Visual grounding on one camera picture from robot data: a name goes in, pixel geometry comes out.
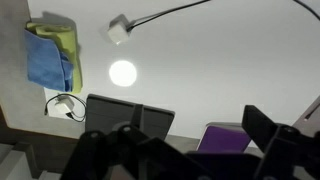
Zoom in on yellow-green cloth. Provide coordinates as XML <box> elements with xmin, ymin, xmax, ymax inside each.
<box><xmin>24</xmin><ymin>22</ymin><xmax>82</xmax><ymax>93</ymax></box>

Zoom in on small white charger with cable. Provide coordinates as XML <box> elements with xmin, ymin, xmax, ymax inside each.
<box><xmin>44</xmin><ymin>93</ymin><xmax>87</xmax><ymax>123</ymax></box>

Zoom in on blue cloth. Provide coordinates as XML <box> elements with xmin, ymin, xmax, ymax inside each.
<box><xmin>24</xmin><ymin>30</ymin><xmax>74</xmax><ymax>92</ymax></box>

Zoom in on white whiteboard mat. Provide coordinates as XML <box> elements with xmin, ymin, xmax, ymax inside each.
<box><xmin>28</xmin><ymin>0</ymin><xmax>320</xmax><ymax>138</ymax></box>

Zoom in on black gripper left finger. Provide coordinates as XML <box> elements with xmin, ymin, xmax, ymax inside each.
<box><xmin>61</xmin><ymin>105</ymin><xmax>214</xmax><ymax>180</ymax></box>

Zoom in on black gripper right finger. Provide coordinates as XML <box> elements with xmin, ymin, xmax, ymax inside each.
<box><xmin>241</xmin><ymin>105</ymin><xmax>320</xmax><ymax>180</ymax></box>

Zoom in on purple notebook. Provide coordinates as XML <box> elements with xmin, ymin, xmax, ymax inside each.
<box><xmin>197</xmin><ymin>123</ymin><xmax>251</xmax><ymax>153</ymax></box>

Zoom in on black charger cable white adapter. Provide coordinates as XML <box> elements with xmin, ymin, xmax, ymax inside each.
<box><xmin>107</xmin><ymin>0</ymin><xmax>320</xmax><ymax>46</ymax></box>

